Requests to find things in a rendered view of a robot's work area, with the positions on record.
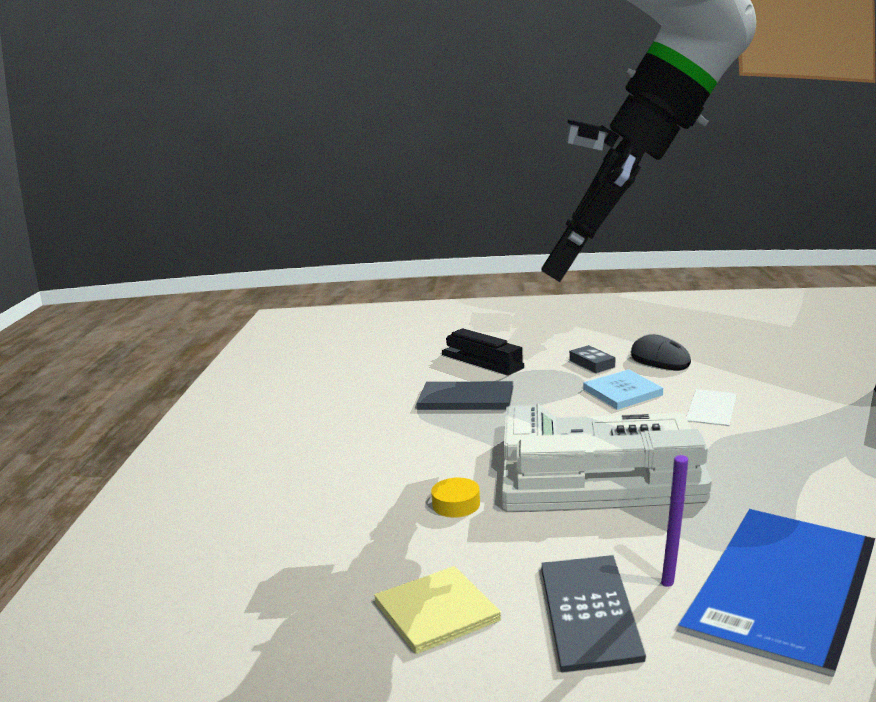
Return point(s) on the purple cylinder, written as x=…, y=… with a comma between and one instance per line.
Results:
x=677, y=499

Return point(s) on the pale yellow sticky note pad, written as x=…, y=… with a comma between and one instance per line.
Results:
x=436, y=609

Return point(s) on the yellow short cylinder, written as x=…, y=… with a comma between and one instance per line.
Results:
x=455, y=497

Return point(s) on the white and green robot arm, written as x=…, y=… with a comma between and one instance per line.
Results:
x=696, y=44

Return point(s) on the white rectangular sheet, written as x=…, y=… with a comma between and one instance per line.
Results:
x=711, y=407

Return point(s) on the dark grey computer mouse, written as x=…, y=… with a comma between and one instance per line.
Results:
x=661, y=352

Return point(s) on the blue notebook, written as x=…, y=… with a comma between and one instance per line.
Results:
x=783, y=589

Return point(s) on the grey phone keypad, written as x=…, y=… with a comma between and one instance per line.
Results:
x=591, y=617

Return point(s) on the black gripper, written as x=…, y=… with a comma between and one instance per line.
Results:
x=646, y=131

